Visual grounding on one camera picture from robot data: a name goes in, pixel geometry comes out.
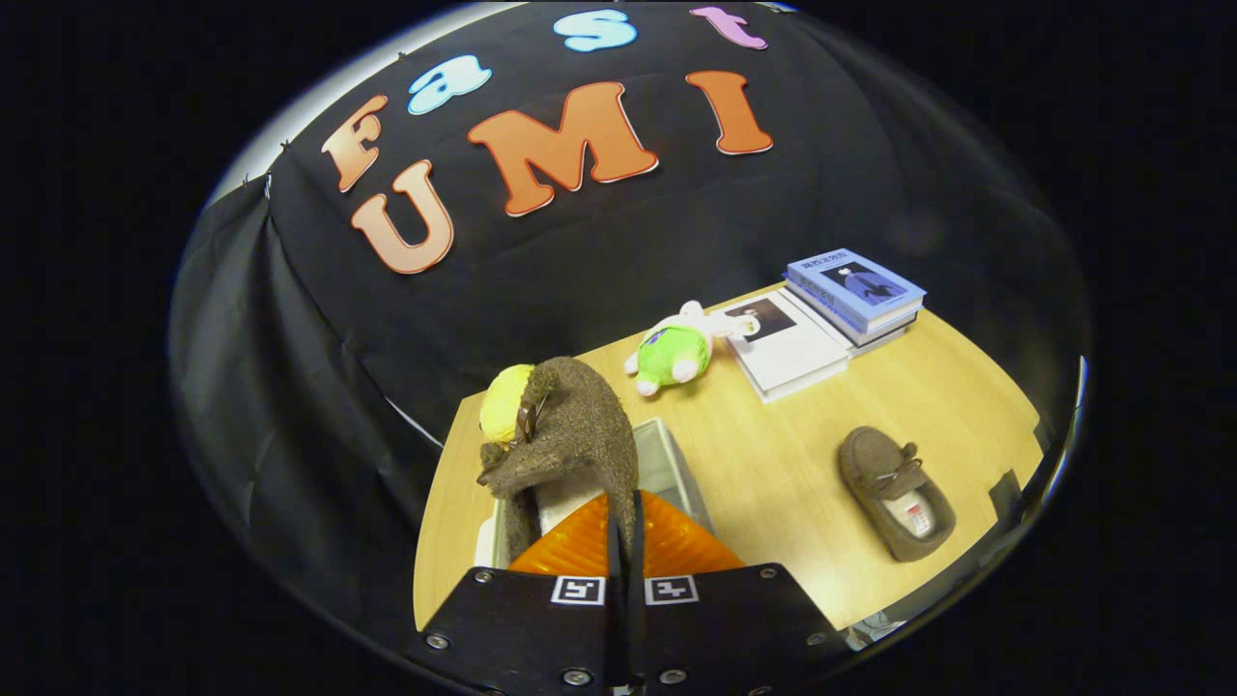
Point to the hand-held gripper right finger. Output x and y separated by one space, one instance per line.
725 628

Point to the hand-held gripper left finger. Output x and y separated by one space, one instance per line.
522 628

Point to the beige fabric storage box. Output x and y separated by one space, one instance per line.
667 464

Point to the brown fuzzy loafer shoe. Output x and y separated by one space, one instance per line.
870 464
580 425

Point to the yellow bumpy plush ball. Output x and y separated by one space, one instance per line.
501 404

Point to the green and pink plush toy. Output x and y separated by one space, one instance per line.
676 350

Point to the white portrait cover book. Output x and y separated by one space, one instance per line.
792 353

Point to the thin blue spine book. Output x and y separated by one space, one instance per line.
875 337

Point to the blue cover book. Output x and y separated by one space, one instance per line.
855 285

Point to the black table edge bracket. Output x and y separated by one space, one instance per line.
1005 491

